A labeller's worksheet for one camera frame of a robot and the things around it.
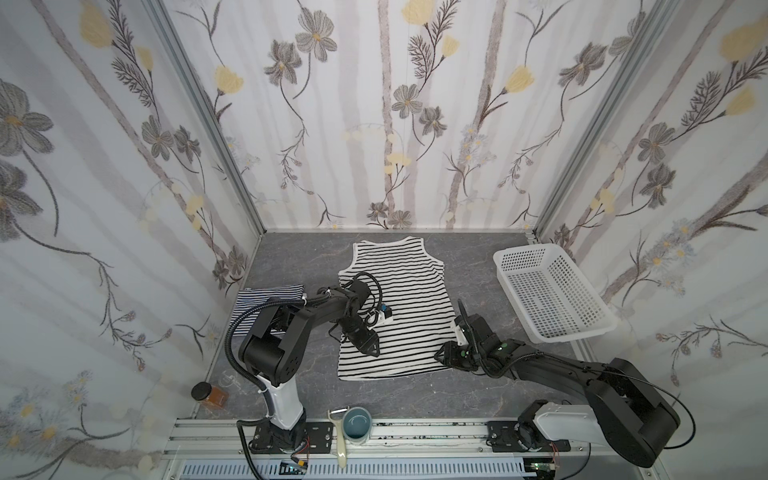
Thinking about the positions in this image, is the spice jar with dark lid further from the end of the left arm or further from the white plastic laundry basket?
the white plastic laundry basket

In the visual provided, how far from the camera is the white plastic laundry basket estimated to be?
91cm

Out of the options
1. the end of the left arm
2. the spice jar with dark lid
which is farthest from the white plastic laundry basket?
the spice jar with dark lid

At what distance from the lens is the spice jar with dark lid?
733 millimetres

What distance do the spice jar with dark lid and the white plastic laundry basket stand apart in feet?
2.89
